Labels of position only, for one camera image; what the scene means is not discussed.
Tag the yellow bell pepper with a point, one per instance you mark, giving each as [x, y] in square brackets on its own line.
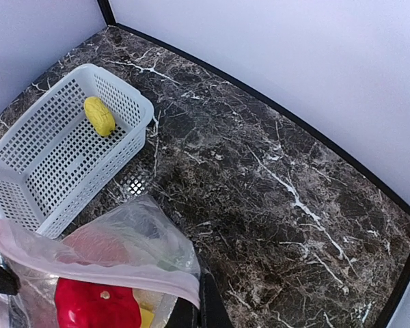
[147, 316]

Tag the clear zip top bag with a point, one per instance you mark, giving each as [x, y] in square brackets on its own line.
[135, 245]

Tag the left black frame post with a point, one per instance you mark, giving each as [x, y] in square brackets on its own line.
[107, 12]

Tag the white plastic perforated basket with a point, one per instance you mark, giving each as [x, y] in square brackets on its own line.
[52, 161]

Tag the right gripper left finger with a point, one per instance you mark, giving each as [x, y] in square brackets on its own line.
[9, 282]

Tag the red bell pepper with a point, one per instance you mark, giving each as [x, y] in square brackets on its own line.
[85, 304]

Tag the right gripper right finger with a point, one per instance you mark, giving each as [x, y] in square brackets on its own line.
[211, 312]

